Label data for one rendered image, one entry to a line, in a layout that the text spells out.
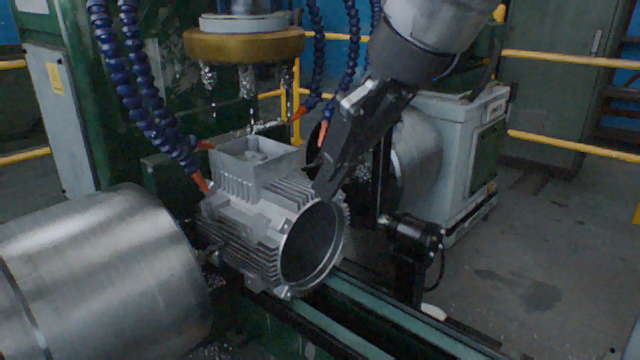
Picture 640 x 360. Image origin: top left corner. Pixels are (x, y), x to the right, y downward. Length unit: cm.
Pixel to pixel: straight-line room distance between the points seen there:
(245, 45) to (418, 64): 27
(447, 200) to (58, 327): 81
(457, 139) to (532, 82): 271
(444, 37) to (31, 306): 44
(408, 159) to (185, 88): 44
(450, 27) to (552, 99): 329
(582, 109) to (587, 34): 52
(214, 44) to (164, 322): 35
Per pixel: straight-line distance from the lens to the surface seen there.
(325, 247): 77
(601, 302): 108
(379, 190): 72
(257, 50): 59
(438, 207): 105
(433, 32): 37
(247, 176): 67
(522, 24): 365
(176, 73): 84
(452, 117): 97
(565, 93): 362
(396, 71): 39
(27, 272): 49
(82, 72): 76
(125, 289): 49
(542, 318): 98
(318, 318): 70
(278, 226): 61
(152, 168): 70
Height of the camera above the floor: 140
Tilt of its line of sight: 25 degrees down
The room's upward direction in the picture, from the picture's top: straight up
